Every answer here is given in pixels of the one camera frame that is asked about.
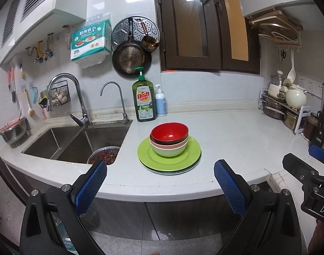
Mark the person's right hand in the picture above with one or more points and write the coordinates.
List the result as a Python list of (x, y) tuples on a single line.
[(320, 236)]

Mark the red and black bowl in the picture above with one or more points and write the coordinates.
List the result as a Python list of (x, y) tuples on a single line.
[(168, 132)]

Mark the white bowl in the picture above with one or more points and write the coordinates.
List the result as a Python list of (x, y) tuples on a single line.
[(168, 151)]

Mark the thin gooseneck faucet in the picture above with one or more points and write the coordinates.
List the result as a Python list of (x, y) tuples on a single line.
[(120, 98)]

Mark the white pump bottle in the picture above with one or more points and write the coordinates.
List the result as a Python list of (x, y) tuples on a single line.
[(160, 103)]

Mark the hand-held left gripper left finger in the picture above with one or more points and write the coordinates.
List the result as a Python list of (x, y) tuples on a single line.
[(91, 183)]

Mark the green plate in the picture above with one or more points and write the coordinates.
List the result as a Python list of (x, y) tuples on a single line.
[(148, 156)]

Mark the yellow dish brush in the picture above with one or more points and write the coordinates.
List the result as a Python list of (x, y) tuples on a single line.
[(29, 109)]

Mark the white pot stand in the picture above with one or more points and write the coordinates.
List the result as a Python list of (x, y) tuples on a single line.
[(302, 122)]

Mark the dark green plate underneath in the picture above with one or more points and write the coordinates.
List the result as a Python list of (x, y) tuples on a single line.
[(172, 173)]

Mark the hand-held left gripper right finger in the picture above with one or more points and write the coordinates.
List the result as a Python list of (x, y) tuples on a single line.
[(229, 186)]

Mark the perforated black frying pan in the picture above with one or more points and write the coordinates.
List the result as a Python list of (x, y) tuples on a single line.
[(130, 58)]

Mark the black kitchen scissors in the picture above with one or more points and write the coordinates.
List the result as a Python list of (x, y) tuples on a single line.
[(321, 119)]

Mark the stainless steel pot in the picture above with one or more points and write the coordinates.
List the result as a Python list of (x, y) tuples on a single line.
[(291, 120), (273, 109)]

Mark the steel bowl with pink lid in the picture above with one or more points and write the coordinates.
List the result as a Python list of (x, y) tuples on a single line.
[(13, 132)]

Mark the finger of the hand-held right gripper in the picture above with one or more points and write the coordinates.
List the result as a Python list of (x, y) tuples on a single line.
[(321, 154), (297, 164)]

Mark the small brass pot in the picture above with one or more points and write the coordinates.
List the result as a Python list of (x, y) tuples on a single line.
[(150, 43)]

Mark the black knife block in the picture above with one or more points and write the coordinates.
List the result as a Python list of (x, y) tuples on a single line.
[(319, 135)]

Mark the hanging black scissors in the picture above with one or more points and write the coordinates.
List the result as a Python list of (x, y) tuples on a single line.
[(283, 54)]

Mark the dark brown window frame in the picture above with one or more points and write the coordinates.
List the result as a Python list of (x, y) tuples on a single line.
[(204, 26)]

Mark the white wall outlet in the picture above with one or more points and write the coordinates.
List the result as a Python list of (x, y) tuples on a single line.
[(317, 87), (303, 82)]

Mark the white ladle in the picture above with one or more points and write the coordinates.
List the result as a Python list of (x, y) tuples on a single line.
[(291, 70)]

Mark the kitchen paper towel pack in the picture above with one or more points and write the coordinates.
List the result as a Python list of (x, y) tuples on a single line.
[(90, 42)]

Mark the steel basin with red food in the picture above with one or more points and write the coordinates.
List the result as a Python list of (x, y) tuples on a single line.
[(103, 155)]

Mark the cream ceramic pot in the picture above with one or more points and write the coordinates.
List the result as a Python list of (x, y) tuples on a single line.
[(295, 98)]

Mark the green dish soap bottle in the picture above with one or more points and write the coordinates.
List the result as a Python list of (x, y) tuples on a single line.
[(143, 103)]

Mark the stainless steel sink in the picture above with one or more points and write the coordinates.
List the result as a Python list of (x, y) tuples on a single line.
[(63, 140)]

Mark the tall chrome kitchen faucet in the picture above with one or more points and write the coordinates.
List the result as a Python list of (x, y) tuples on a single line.
[(77, 93)]

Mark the round metal steamer tray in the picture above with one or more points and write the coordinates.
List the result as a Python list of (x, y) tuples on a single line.
[(148, 26)]

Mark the brown glass jar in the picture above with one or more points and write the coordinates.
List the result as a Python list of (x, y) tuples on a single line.
[(310, 127)]

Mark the wall water taps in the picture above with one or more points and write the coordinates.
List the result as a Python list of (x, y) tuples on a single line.
[(40, 51)]

